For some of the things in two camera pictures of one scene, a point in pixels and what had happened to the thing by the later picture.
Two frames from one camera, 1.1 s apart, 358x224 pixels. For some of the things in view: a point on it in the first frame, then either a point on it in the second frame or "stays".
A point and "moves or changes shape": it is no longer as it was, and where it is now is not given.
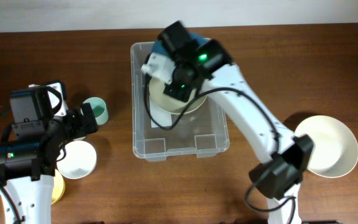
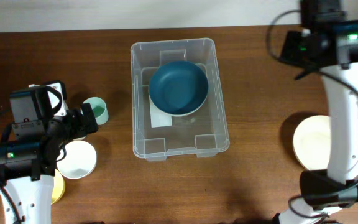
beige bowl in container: [171, 104] stays
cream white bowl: [335, 148] stays
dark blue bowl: [159, 46] moves or changes shape
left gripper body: [74, 126] stays
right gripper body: [175, 73] to [312, 66]
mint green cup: [99, 109] stays
